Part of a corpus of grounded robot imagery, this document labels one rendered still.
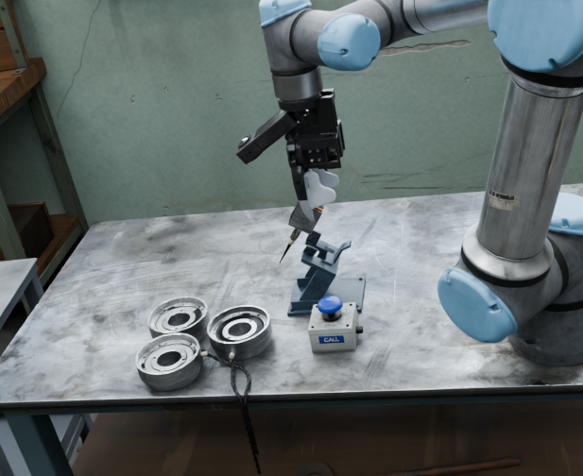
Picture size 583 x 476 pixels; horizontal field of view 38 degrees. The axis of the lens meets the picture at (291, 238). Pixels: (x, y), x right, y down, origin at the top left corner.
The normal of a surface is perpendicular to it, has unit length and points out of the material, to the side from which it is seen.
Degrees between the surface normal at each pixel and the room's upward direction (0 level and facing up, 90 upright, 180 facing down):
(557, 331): 73
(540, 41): 83
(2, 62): 90
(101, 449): 0
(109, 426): 0
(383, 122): 90
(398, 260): 0
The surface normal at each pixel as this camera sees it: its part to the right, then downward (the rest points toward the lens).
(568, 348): -0.17, 0.23
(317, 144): -0.15, 0.51
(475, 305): -0.74, 0.53
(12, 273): -0.17, -0.86
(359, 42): 0.64, 0.28
